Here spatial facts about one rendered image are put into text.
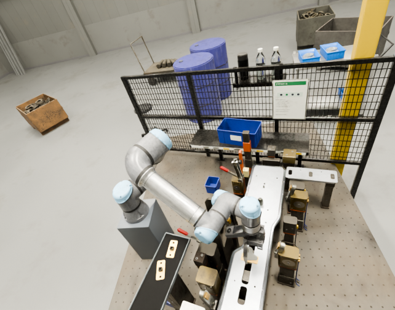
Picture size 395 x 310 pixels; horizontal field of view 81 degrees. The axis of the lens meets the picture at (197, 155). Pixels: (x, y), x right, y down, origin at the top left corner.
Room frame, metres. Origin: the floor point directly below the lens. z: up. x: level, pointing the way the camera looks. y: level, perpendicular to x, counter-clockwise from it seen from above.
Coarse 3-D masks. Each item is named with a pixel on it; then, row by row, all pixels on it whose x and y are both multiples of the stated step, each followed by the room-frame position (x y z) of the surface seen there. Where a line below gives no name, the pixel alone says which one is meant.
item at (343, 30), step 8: (392, 16) 3.84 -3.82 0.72; (328, 24) 4.48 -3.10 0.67; (336, 24) 4.55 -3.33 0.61; (344, 24) 4.44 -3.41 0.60; (352, 24) 4.33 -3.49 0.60; (384, 24) 3.93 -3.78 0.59; (320, 32) 4.11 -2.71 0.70; (328, 32) 4.00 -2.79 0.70; (336, 32) 3.90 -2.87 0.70; (344, 32) 3.80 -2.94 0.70; (352, 32) 3.70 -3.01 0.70; (384, 32) 3.61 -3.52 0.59; (320, 40) 4.10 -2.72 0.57; (328, 40) 3.99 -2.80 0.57; (336, 40) 3.88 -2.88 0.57; (344, 40) 3.78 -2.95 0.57; (352, 40) 3.68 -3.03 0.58; (384, 40) 3.73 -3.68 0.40; (320, 48) 4.08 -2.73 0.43
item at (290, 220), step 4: (284, 216) 0.69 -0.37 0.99; (288, 216) 0.69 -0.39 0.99; (284, 220) 0.67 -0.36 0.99; (288, 220) 0.66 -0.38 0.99; (292, 220) 0.66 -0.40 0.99; (296, 220) 0.65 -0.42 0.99; (284, 224) 0.66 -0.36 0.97; (288, 224) 0.65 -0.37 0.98; (292, 224) 0.64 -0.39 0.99; (296, 224) 0.63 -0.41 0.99; (284, 228) 0.66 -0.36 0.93; (288, 228) 0.65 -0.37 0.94; (292, 228) 0.63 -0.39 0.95; (296, 228) 0.63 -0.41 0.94; (284, 232) 0.66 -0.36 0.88; (288, 232) 0.65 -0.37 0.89; (292, 232) 0.63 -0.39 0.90; (296, 232) 0.64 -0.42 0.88; (284, 236) 0.66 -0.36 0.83; (288, 236) 0.65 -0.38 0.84; (292, 236) 0.64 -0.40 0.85; (296, 236) 0.64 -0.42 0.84; (284, 240) 0.66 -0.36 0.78; (288, 240) 0.65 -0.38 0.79; (292, 240) 0.64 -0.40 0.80; (288, 244) 0.65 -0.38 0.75; (292, 244) 0.63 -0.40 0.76
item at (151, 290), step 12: (168, 240) 0.64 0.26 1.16; (180, 240) 0.62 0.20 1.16; (180, 252) 0.56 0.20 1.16; (156, 264) 0.54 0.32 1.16; (168, 264) 0.52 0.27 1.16; (168, 276) 0.47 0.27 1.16; (144, 288) 0.45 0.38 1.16; (156, 288) 0.43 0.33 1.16; (168, 288) 0.42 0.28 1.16; (144, 300) 0.40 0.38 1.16; (156, 300) 0.39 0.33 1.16
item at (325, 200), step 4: (332, 176) 0.86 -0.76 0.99; (328, 184) 0.84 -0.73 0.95; (332, 184) 0.83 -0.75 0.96; (324, 188) 0.88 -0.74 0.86; (328, 188) 0.84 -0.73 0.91; (332, 188) 0.83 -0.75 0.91; (324, 192) 0.86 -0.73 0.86; (328, 192) 0.84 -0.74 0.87; (324, 196) 0.85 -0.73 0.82; (328, 196) 0.84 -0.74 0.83; (324, 200) 0.84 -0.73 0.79; (328, 200) 0.83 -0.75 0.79; (324, 204) 0.84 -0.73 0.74; (328, 204) 0.83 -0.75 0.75; (324, 208) 0.84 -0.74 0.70; (328, 208) 0.82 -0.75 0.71
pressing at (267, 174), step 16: (272, 176) 0.99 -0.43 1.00; (256, 192) 0.90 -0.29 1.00; (272, 192) 0.86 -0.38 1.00; (272, 208) 0.76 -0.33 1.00; (272, 224) 0.66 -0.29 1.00; (272, 240) 0.58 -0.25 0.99; (240, 256) 0.54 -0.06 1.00; (240, 272) 0.47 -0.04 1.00; (256, 272) 0.45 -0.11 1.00; (224, 288) 0.42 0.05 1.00; (240, 288) 0.40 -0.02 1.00; (256, 288) 0.38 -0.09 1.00; (224, 304) 0.36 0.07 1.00; (240, 304) 0.34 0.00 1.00; (256, 304) 0.32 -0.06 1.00
